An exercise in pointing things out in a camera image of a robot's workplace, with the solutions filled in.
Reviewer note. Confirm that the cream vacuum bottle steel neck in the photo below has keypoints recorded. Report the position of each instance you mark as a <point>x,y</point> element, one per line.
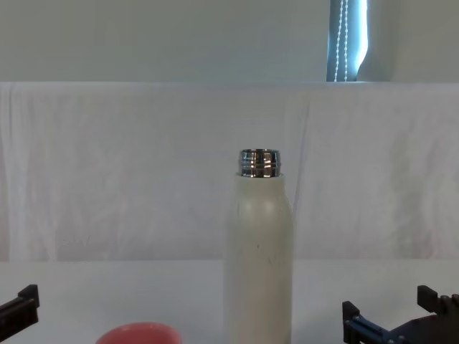
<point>258,258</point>

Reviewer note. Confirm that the white table cloth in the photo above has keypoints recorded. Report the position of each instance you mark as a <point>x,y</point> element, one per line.
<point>107,294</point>

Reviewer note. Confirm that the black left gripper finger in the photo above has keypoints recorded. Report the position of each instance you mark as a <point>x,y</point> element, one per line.
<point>27,304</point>

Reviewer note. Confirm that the smooth white curtain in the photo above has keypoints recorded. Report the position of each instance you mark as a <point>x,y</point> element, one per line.
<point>143,36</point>

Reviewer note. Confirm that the pink plastic cup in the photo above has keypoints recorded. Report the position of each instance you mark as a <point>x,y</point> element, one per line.
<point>140,335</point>

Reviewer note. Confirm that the crumpled white hanging cloth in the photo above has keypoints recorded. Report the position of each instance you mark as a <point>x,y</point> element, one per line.
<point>107,172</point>

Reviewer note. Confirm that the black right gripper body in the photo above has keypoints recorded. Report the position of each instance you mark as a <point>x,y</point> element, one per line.
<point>430,331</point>

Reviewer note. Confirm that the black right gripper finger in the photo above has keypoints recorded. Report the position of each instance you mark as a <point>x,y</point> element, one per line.
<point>430,299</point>
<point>353,328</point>

